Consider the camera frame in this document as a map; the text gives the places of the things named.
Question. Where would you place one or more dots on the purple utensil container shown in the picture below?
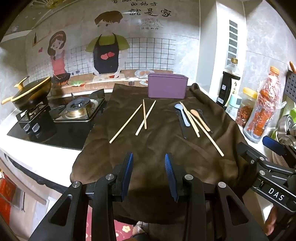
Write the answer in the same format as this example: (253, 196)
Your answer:
(166, 87)

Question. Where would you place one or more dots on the dark translucent plastic spoon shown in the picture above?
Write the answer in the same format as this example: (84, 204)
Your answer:
(209, 126)
(182, 128)

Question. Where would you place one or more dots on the red floral floor mat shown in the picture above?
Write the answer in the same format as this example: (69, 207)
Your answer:
(122, 231)

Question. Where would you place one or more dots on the stack of steel bowls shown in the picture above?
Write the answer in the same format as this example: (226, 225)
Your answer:
(286, 126)

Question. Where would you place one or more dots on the black wok with gold lid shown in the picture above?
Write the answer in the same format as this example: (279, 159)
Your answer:
(30, 92)

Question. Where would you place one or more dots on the red paper decoration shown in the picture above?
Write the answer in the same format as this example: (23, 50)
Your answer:
(7, 192)

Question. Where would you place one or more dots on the small wooden spoon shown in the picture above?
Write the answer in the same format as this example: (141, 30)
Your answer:
(194, 112)

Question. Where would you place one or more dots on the person's right hand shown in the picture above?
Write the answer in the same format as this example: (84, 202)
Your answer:
(271, 220)

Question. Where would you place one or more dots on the cartoon kitchen wall poster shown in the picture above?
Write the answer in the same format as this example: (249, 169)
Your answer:
(138, 53)

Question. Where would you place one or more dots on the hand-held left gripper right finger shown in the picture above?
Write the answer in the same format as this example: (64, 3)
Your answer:
(170, 172)

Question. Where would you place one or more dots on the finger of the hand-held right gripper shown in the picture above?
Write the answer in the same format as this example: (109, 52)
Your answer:
(252, 156)
(274, 144)

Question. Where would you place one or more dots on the small bottle pale blue cap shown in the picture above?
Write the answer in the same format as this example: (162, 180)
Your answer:
(233, 104)

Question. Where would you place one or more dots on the light blue plastic spoon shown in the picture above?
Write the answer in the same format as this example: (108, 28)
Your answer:
(185, 119)

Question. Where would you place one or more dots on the black gas stove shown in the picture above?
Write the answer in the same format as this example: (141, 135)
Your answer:
(57, 134)

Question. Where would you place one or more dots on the wooden chopstick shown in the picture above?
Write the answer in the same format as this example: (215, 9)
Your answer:
(150, 109)
(126, 123)
(144, 111)
(215, 146)
(195, 129)

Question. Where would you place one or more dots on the dark soy sauce bottle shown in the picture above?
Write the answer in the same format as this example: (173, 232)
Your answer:
(227, 85)

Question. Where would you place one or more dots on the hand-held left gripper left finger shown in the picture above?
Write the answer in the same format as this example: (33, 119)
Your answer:
(128, 171)

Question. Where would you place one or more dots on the plastic bottle with orange cap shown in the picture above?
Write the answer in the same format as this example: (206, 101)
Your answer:
(261, 109)

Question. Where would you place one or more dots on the white vented column cover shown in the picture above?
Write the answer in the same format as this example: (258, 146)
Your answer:
(231, 39)

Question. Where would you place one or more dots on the chili jar with yellow lid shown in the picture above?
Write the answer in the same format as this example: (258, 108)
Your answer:
(245, 109)

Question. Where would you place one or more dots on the brown cloth mat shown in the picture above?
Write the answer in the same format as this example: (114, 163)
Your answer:
(150, 148)

